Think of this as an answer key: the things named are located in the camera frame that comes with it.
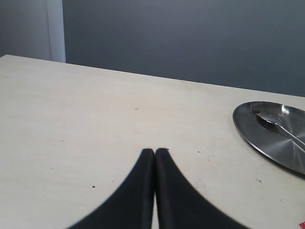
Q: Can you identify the small steel spoon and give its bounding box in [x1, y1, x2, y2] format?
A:
[255, 113, 305, 150]

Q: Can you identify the white door frame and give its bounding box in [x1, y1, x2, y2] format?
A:
[46, 0, 66, 63]

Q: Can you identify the round steel plate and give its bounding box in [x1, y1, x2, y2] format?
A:
[233, 101, 305, 174]

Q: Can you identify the artificial red anthurium flower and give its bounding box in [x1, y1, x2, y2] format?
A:
[299, 222, 305, 229]

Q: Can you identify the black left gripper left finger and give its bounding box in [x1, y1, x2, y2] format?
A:
[70, 148, 155, 229]

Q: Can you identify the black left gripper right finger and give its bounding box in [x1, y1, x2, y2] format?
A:
[155, 148, 246, 229]

